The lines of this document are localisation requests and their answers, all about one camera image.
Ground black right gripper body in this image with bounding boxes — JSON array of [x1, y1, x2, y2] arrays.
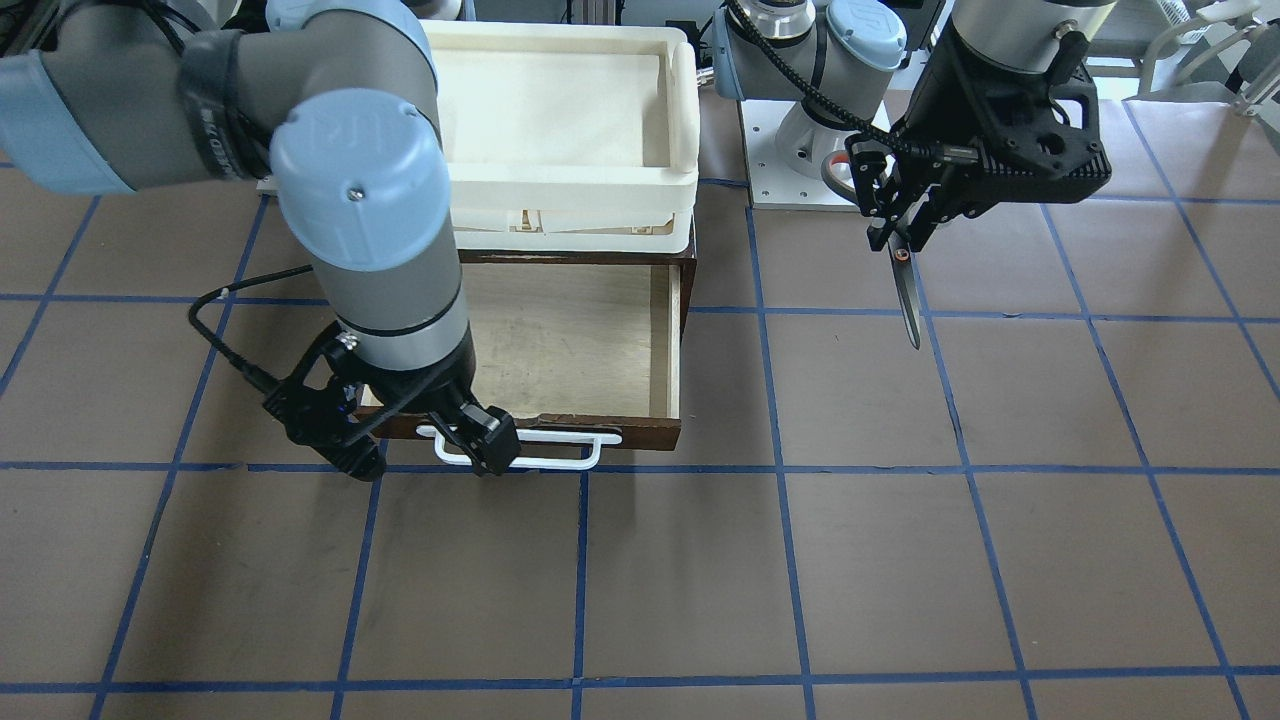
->
[[262, 323, 480, 446]]

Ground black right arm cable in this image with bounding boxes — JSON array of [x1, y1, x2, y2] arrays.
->
[[188, 263, 316, 396]]

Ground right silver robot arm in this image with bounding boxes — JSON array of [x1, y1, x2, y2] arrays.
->
[[3, 1, 520, 480]]

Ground grey orange handled scissors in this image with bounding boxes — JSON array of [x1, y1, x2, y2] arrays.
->
[[820, 151, 922, 348]]

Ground white plastic tray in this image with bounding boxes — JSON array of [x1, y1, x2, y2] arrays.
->
[[255, 20, 701, 252]]

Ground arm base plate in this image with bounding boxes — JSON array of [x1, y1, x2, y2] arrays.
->
[[739, 100, 858, 213]]

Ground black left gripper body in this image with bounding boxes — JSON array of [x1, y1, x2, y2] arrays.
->
[[846, 20, 1114, 234]]

